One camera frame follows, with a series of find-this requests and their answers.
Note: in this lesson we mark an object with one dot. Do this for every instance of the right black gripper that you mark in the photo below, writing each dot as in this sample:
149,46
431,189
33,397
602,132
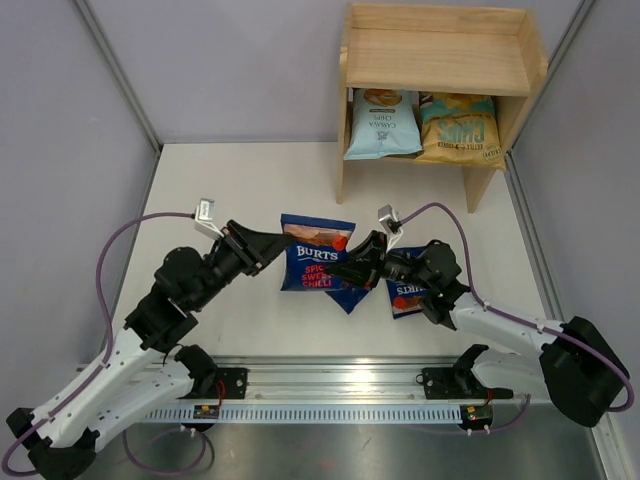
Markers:
367,262

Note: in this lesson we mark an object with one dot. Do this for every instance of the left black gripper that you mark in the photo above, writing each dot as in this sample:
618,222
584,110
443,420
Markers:
240,240

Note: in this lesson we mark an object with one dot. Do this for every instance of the blue burts chips bag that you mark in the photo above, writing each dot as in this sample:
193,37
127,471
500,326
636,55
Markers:
318,243
348,298
404,298

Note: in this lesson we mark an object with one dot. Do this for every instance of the light blue cassava chips bag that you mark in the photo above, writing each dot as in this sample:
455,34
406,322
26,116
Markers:
383,125

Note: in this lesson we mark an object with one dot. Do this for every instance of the large yellow kettle chips bag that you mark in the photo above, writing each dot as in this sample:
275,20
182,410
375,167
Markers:
459,129

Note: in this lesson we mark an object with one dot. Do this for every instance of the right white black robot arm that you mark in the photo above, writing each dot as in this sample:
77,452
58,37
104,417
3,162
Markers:
569,364

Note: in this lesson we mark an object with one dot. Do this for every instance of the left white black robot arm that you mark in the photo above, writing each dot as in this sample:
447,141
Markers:
144,365

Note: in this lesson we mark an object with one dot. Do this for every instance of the wooden two-tier shelf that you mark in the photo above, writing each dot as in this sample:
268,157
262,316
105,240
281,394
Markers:
457,49

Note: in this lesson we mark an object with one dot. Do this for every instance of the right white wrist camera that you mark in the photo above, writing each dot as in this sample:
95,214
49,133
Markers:
389,220

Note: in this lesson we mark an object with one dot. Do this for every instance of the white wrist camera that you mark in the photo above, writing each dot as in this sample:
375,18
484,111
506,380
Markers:
389,220
204,219

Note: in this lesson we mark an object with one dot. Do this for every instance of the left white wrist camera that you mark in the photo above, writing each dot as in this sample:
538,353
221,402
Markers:
204,219

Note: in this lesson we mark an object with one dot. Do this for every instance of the aluminium mounting rail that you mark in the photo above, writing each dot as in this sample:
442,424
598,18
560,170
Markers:
335,380

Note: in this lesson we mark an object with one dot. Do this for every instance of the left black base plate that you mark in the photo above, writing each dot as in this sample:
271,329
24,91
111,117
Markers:
230,382

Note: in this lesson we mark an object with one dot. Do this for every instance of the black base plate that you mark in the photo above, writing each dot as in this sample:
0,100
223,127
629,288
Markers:
448,383
230,382

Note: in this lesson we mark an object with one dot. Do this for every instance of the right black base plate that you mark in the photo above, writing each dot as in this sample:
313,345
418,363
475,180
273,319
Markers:
448,383

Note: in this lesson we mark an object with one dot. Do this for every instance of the right aluminium frame post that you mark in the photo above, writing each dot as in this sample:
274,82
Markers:
580,16

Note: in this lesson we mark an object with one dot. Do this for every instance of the aluminium frame post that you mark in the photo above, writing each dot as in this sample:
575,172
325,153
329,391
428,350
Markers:
580,16
113,65

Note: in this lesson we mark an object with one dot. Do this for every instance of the white slotted cable duct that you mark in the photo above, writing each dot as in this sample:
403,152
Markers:
306,414

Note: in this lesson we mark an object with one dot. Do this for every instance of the left aluminium frame post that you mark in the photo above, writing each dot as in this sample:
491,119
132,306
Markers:
113,65

